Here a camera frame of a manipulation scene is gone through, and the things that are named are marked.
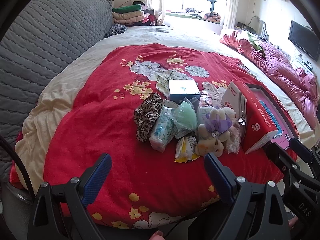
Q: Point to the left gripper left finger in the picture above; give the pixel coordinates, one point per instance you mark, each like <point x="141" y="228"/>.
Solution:
<point x="46" y="219"/>

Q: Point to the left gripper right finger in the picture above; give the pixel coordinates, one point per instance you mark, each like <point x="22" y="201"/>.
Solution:
<point x="252" y="211"/>

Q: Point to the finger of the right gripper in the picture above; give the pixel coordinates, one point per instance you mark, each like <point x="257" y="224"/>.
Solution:
<point x="309" y="157"/>
<point x="301" y="191"/>

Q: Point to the red tissue pack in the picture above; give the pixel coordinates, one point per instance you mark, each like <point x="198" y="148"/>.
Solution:
<point x="256" y="124"/>

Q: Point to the pink shredded filler bag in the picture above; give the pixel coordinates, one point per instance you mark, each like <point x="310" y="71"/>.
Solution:
<point x="232" y="145"/>

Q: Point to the yellow white packet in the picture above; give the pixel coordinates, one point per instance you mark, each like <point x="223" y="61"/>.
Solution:
<point x="185" y="150"/>

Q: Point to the green sponge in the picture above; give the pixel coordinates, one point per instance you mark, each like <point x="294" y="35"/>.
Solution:
<point x="184" y="118"/>

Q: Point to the leopard print cloth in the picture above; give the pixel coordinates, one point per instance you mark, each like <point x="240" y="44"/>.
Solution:
<point x="146" y="115"/>

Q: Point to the person's left hand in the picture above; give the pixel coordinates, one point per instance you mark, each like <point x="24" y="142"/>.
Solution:
<point x="158" y="235"/>

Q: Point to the beige bed sheet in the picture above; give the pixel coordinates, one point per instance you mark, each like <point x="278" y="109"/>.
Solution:
<point x="57" y="99"/>

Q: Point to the pink quilted comforter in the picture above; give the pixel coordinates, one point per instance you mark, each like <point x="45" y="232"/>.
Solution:
<point x="299" y="86"/>

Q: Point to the red floral blanket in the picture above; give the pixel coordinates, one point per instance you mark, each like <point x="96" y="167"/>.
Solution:
<point x="145" y="188"/>

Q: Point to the green cloth on comforter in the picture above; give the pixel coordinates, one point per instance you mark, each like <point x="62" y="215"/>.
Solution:
<point x="256" y="46"/>

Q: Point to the clothes on window sill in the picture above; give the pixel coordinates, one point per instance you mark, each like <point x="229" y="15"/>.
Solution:
<point x="195" y="14"/>

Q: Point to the grey quilted headboard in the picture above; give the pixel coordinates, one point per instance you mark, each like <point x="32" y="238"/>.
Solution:
<point x="44" y="39"/>

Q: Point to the dark patterned pillow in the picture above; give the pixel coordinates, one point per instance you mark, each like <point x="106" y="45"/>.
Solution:
<point x="116" y="29"/>

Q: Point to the stack of folded blankets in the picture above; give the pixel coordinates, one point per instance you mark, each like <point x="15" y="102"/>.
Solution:
<point x="136" y="14"/>

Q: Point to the wall mounted black television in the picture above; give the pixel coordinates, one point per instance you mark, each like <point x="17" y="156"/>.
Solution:
<point x="305" y="39"/>

